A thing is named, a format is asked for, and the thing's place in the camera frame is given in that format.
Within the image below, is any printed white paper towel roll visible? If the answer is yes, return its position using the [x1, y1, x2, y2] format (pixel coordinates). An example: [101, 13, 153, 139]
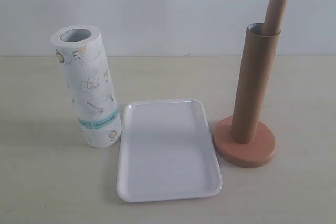
[51, 25, 122, 148]

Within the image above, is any brown cardboard tube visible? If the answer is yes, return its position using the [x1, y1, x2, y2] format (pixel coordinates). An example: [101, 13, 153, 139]
[231, 23, 280, 144]

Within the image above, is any wooden paper towel holder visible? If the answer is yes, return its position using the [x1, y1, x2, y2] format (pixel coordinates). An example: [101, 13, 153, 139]
[214, 0, 287, 168]

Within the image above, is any white rectangular plastic tray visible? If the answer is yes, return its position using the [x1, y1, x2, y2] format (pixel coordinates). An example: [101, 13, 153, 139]
[116, 99, 223, 202]

